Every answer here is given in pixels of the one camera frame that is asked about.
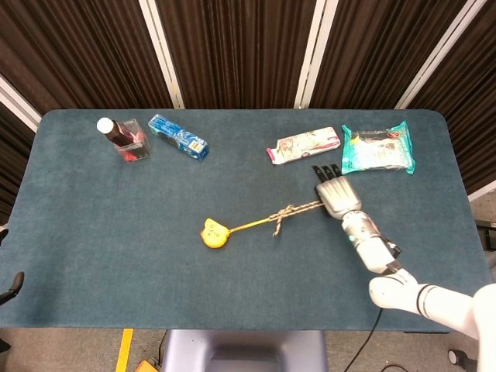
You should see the teal wet wipes pack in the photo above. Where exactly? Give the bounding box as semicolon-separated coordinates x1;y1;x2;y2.
339;120;417;176

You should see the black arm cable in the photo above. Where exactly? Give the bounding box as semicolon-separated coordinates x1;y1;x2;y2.
343;307;384;372

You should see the white floral toothbrush pack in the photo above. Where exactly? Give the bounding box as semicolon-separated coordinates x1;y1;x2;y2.
266;126;342;166

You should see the braided beige rope loop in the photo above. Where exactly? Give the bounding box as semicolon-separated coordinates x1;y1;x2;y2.
267;198;325;238

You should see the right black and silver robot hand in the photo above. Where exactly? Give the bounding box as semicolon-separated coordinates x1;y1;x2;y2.
312;164;363;219

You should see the clear bottle white cap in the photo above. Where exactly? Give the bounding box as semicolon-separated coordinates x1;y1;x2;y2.
112;118;152;165

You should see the blue felt table cover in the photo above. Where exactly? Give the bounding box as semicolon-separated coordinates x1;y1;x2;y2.
0;108;492;333

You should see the yellow toy with rope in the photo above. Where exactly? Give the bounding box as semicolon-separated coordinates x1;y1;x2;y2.
199;216;274;250

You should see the dark bottle with white cap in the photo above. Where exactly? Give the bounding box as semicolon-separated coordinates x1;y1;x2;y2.
96;117;137;149

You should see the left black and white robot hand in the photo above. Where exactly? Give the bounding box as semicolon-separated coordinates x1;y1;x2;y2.
0;270;26;306

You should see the black caster wheel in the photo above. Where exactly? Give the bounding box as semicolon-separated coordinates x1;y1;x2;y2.
448;348;472;367

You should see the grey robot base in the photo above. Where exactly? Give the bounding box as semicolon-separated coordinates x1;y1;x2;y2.
161;329;329;372

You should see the grey floor cable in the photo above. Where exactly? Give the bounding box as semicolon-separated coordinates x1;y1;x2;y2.
156;332;168;363

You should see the blue toothpaste box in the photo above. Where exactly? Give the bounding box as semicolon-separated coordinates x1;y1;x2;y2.
147;113;210;163

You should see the brown pleated partition panel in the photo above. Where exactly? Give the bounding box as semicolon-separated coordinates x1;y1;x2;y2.
0;75;43;226
0;0;186;116
394;0;496;202
293;0;488;111
138;0;339;111

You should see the black equipment frame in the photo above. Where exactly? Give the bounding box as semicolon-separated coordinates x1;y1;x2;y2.
474;219;496;269

